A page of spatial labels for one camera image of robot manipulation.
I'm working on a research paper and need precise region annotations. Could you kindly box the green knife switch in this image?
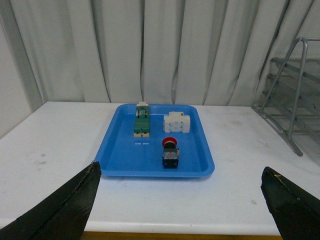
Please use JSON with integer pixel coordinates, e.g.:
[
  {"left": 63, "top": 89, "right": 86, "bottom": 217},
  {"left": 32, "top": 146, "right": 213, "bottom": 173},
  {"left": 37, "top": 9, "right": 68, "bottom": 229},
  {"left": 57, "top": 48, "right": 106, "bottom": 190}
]
[{"left": 133, "top": 101, "right": 150, "bottom": 137}]

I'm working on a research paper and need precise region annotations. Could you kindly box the silver mesh rack frame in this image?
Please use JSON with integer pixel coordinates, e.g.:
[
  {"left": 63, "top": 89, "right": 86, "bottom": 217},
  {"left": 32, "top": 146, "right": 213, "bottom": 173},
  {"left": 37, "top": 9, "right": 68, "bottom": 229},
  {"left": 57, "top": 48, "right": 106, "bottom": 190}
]
[{"left": 251, "top": 37, "right": 320, "bottom": 157}]

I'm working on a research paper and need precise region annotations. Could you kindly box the blue plastic tray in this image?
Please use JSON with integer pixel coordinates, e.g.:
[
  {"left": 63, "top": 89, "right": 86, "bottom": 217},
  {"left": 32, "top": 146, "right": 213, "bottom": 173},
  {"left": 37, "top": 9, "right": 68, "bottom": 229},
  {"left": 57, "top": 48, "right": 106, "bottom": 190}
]
[{"left": 95, "top": 104, "right": 215, "bottom": 179}]

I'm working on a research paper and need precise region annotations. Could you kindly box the white curtain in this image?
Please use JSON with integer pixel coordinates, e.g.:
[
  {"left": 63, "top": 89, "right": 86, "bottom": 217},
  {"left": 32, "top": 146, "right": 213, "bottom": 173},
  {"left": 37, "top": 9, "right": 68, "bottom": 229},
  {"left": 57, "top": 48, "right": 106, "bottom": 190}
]
[{"left": 0, "top": 0, "right": 320, "bottom": 139}]

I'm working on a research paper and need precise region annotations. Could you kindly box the white circuit breaker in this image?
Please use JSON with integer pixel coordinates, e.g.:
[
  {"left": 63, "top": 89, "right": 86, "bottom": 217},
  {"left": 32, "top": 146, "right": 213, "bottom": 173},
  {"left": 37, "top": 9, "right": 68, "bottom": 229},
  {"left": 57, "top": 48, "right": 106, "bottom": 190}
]
[{"left": 163, "top": 111, "right": 191, "bottom": 133}]

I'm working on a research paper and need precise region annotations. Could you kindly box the red emergency stop button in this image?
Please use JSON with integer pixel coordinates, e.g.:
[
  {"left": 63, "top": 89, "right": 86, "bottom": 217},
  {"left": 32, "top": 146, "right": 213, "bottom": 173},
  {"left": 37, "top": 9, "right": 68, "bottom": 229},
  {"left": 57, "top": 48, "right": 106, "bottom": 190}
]
[{"left": 162, "top": 136, "right": 180, "bottom": 169}]

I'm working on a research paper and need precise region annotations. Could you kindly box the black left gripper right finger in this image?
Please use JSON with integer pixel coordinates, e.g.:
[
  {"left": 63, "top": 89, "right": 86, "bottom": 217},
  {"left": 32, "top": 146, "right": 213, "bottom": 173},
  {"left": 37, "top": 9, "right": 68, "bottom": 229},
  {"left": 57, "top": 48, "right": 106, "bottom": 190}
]
[{"left": 261, "top": 166, "right": 320, "bottom": 240}]

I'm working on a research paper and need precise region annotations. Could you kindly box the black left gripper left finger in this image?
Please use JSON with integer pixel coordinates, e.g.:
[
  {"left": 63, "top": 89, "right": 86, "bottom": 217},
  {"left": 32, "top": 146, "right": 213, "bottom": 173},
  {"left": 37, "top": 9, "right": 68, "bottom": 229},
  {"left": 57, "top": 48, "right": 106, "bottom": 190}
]
[{"left": 0, "top": 162, "right": 101, "bottom": 240}]

